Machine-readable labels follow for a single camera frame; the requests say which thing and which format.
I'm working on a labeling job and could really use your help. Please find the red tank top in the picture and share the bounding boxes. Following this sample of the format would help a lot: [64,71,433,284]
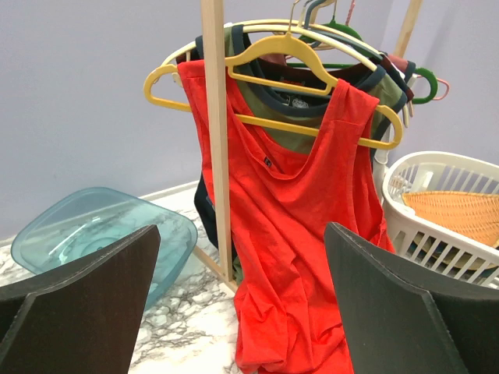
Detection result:
[177,59,397,374]

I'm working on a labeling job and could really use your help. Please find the pink wire hanger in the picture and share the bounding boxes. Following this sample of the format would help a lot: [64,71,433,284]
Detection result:
[345,0,451,101]

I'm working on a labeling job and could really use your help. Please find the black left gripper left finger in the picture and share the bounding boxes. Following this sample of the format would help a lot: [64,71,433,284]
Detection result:
[1,225,161,373]

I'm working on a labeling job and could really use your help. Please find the blue plastic tub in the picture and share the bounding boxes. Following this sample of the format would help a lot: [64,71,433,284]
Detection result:
[11,187,198,309]

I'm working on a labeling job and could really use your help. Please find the wooden clothes rack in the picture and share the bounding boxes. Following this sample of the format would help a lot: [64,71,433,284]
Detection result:
[194,1,404,292]

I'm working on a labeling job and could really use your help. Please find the cream wooden hanger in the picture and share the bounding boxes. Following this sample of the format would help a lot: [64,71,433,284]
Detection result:
[161,19,414,129]

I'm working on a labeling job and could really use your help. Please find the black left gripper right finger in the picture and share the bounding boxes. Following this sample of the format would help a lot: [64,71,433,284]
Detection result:
[324,223,498,373]

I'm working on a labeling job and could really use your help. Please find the blue plastic hanger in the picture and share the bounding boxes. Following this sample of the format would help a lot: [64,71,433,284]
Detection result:
[302,1,382,62]

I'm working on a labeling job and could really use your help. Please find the yellow hanger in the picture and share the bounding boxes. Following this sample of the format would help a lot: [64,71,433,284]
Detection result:
[143,0,404,151]

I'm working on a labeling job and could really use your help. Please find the green velvet hanger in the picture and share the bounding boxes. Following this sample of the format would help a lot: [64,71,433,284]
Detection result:
[299,12,439,104]

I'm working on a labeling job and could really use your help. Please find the dark maroon tank top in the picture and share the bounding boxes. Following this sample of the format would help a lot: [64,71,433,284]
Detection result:
[190,36,218,249]

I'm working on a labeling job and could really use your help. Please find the white laundry basket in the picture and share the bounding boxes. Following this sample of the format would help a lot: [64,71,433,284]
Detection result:
[382,151,498,289]

